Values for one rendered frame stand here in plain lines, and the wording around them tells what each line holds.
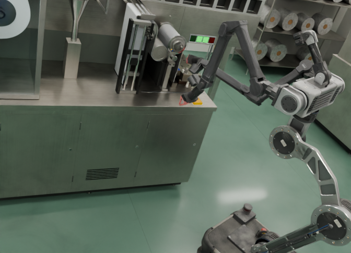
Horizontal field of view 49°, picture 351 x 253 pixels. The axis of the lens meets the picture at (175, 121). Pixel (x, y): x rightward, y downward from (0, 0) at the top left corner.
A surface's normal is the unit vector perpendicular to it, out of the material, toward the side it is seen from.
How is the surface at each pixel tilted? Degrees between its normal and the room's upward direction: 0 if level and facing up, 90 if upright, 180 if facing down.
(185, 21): 90
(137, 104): 0
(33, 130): 90
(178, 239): 0
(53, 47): 90
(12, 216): 0
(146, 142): 90
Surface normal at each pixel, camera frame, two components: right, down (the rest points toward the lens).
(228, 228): 0.25, -0.82
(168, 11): 0.36, 0.58
